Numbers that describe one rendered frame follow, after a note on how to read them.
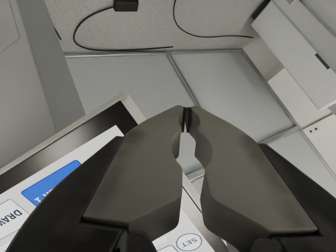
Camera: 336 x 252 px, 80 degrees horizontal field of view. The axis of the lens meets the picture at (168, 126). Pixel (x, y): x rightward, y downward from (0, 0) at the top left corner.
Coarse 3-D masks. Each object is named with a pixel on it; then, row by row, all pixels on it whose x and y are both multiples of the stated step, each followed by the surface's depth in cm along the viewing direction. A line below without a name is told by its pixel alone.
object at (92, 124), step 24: (120, 96) 24; (96, 120) 23; (120, 120) 23; (48, 144) 24; (72, 144) 24; (0, 168) 29; (24, 168) 25; (0, 192) 26; (192, 192) 30; (192, 216) 29; (216, 240) 32
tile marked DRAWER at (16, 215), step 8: (8, 200) 26; (0, 208) 27; (8, 208) 27; (16, 208) 27; (0, 216) 27; (8, 216) 27; (16, 216) 27; (24, 216) 28; (0, 224) 28; (8, 224) 28; (16, 224) 28; (0, 232) 28; (8, 232) 29
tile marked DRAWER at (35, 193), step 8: (72, 160) 24; (64, 168) 25; (72, 168) 25; (48, 176) 25; (56, 176) 25; (64, 176) 25; (32, 184) 26; (40, 184) 26; (48, 184) 26; (56, 184) 26; (24, 192) 26; (32, 192) 26; (40, 192) 26; (48, 192) 26; (32, 200) 27; (40, 200) 27
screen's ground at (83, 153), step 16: (112, 128) 23; (96, 144) 24; (64, 160) 24; (80, 160) 25; (32, 176) 25; (16, 192) 26; (32, 208) 27; (192, 224) 30; (0, 240) 29; (160, 240) 31
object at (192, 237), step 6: (186, 234) 31; (192, 234) 31; (198, 234) 31; (174, 240) 31; (180, 240) 31; (186, 240) 31; (192, 240) 31; (198, 240) 31; (204, 240) 31; (180, 246) 32; (186, 246) 32; (192, 246) 32; (198, 246) 32
